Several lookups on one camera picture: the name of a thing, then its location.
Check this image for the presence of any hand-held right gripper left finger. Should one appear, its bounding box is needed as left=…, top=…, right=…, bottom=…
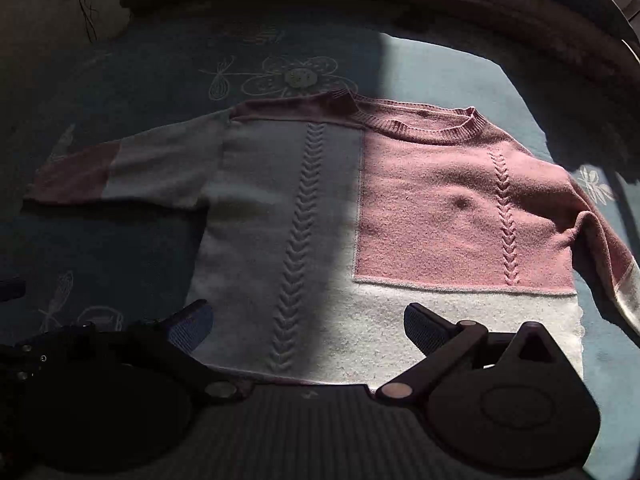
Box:
left=95, top=300, right=253, bottom=404

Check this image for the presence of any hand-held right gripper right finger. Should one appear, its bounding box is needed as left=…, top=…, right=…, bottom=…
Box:
left=375, top=302, right=571, bottom=404

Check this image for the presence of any pink and cream knit sweater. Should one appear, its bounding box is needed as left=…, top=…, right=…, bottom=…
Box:
left=25, top=87, right=640, bottom=387

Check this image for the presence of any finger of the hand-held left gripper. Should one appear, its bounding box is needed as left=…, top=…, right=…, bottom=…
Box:
left=0, top=278, right=27, bottom=303

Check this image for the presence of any folded floral quilt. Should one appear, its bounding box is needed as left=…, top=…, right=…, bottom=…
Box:
left=120, top=0, right=640, bottom=111

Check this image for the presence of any blue floral bed sheet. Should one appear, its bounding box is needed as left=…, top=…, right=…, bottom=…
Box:
left=0, top=5, right=640, bottom=480

